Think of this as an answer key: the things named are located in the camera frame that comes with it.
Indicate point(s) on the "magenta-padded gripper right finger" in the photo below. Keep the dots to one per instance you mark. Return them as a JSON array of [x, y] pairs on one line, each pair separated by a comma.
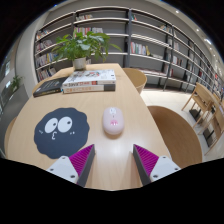
[[163, 168]]

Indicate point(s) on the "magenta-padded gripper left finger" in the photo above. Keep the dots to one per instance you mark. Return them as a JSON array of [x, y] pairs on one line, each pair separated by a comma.
[[63, 168]]

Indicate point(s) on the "pink computer mouse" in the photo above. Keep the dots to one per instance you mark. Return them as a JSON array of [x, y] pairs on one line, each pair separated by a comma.
[[113, 121]]

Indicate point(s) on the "dark cartoon-face mouse pad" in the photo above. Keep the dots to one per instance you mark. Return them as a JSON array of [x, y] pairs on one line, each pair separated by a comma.
[[61, 140]]

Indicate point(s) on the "round-backed wooden chair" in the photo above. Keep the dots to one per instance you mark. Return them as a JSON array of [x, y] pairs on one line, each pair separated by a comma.
[[9, 136], [176, 136], [136, 78]]

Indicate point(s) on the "group of slatted wooden chairs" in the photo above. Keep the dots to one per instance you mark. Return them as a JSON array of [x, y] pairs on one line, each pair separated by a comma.
[[203, 100]]

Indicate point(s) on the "black book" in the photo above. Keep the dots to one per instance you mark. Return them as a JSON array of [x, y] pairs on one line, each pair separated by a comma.
[[50, 86]]

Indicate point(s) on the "thick book with dark spine end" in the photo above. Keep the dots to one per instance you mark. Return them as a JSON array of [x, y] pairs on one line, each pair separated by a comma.
[[88, 89]]

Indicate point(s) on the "white illustrated-cover book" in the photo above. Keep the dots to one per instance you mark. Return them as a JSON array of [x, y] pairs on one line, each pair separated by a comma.
[[91, 76]]

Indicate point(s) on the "small background potted plant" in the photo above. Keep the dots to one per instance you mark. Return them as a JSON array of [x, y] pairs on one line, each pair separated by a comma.
[[15, 82]]

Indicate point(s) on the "green plant in white pot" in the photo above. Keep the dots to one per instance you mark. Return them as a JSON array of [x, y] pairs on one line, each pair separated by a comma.
[[80, 46]]

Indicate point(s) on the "grey shelf unit with books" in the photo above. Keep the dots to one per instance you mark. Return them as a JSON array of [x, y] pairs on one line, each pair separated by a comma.
[[150, 40]]

